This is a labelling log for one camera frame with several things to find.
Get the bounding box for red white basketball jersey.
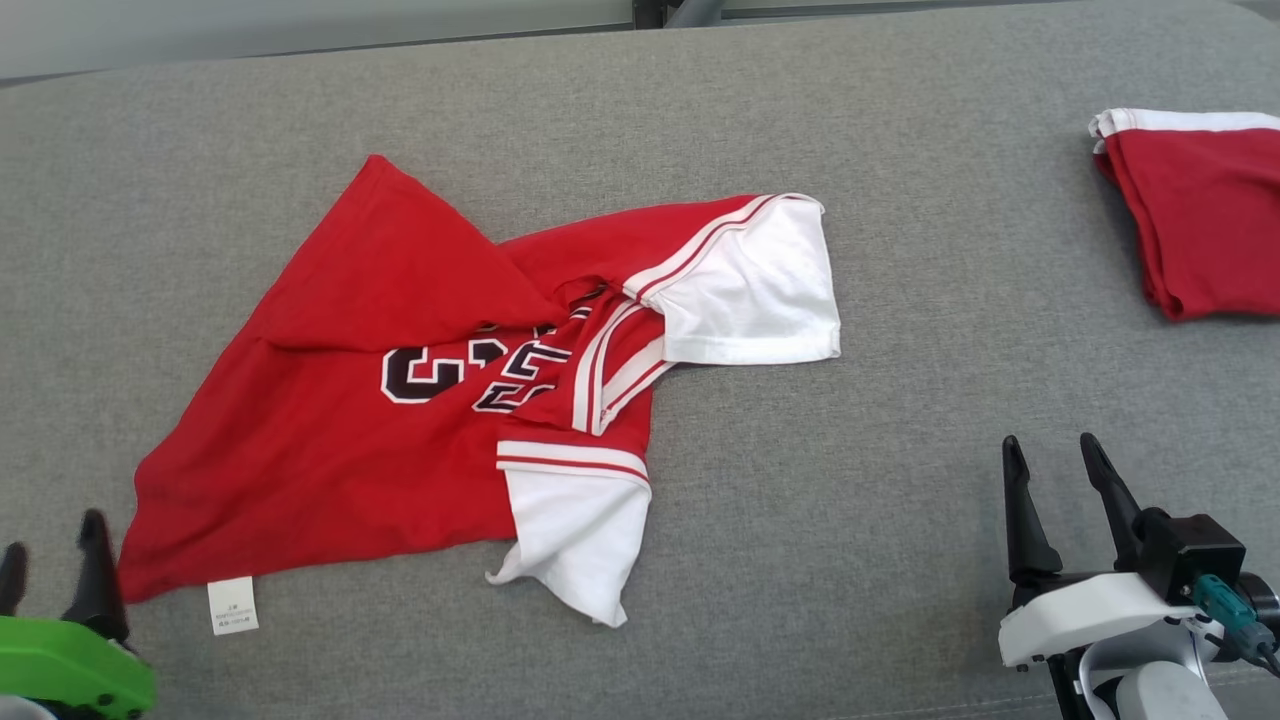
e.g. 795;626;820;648
118;153;843;638

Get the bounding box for red white-waistband shorts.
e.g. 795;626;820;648
1088;107;1280;324

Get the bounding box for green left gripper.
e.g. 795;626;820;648
0;509;157;720

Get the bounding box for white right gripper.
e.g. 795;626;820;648
998;432;1203;671

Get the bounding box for teal right cable connector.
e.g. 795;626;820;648
1190;574;1253;637

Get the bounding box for thin right arm cable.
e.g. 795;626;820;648
1235;625;1280;679

